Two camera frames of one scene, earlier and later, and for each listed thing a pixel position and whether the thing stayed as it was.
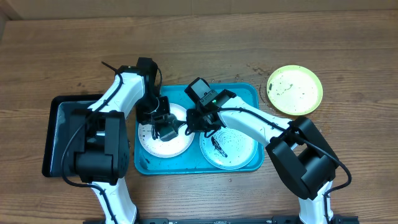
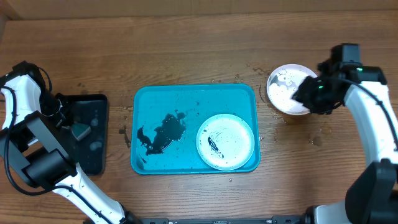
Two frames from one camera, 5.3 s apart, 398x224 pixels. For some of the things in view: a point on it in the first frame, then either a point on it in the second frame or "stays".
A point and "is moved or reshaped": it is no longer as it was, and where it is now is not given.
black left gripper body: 148,108 → 56,105
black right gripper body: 191,121 → 310,94
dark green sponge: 166,134 is moved or reshaped
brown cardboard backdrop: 46,9 stays
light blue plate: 228,149 stays
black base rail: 348,219 stays
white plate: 175,147 → 283,83
